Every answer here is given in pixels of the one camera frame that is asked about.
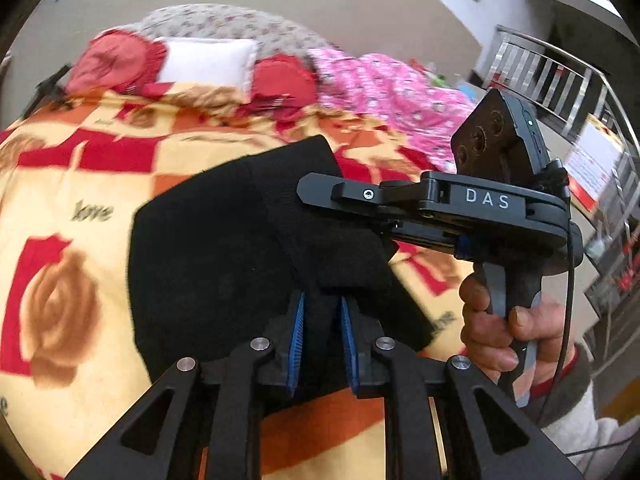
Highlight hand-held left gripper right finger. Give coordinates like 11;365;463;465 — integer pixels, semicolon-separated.
340;296;588;480

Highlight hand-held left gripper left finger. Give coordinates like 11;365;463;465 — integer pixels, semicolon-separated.
65;292;307;480

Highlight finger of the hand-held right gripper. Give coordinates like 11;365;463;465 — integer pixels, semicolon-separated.
381;219;460;257
296;172;424;218

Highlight black pants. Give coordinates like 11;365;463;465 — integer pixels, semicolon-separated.
127;135;436;401

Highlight person's right forearm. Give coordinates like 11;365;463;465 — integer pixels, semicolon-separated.
520;345;640;480

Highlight person's right hand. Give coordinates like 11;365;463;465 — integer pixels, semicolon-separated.
459;275;576;378

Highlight white red-framed board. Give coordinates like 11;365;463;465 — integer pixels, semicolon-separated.
567;112;628;206

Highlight pink penguin printed quilt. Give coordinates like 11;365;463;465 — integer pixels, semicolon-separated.
307;47;476;171

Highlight red heart-shaped pillow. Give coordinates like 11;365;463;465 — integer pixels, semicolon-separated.
252;55;318;111
67;30;166;96

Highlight stainless steel railing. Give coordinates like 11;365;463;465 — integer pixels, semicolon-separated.
482;25;640;311

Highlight white pillow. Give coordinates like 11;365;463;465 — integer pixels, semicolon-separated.
155;37;258;93

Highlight floral bed headboard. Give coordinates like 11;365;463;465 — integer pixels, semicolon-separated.
137;4;331;56

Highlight rose printed blanket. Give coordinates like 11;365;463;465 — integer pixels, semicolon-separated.
0;80;501;480

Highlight black clamp stand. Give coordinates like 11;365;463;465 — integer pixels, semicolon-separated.
22;63;72;116

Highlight black cable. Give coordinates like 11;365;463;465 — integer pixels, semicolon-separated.
527;175;576;423

